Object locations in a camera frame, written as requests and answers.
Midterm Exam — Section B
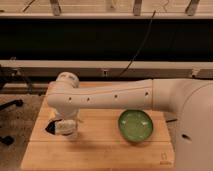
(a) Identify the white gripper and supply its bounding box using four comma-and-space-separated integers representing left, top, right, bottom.
45, 119, 78, 140

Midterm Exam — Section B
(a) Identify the wooden cutting board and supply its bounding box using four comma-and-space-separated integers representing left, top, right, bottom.
20, 81, 176, 171

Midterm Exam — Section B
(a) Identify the white metal rail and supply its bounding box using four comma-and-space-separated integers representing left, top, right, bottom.
0, 60, 213, 79

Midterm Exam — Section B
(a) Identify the black cable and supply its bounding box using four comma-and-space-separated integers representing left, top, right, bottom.
118, 9, 157, 78

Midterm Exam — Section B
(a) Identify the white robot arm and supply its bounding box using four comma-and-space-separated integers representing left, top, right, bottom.
46, 72, 213, 171

